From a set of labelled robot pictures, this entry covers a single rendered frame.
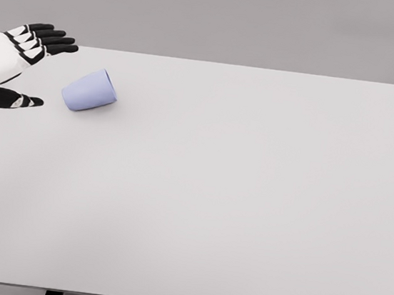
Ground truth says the lavender cup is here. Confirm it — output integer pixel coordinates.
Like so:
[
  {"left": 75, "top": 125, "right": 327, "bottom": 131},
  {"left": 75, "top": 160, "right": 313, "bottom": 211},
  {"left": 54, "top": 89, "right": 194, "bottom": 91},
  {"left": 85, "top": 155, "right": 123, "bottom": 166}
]
[{"left": 59, "top": 63, "right": 122, "bottom": 118}]

